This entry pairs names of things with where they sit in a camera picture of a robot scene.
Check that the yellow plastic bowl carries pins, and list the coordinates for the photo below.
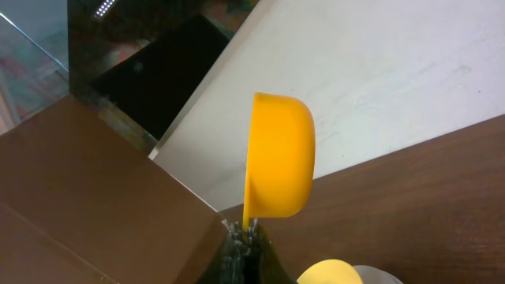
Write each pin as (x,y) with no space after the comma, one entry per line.
(330,272)

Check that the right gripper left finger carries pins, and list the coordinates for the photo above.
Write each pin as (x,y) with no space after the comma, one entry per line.
(228,264)

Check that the brown wooden side board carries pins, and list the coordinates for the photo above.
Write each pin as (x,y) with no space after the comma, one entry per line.
(79,204)

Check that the yellow measuring scoop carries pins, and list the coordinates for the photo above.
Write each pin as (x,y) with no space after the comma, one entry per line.
(280,158)

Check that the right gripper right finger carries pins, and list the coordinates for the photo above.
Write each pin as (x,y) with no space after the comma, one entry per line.
(263,265)

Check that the white digital kitchen scale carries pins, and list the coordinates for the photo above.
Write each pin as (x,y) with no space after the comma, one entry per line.
(372,275)

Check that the black monitor screen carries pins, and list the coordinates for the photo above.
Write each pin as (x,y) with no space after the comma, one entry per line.
(155,83)

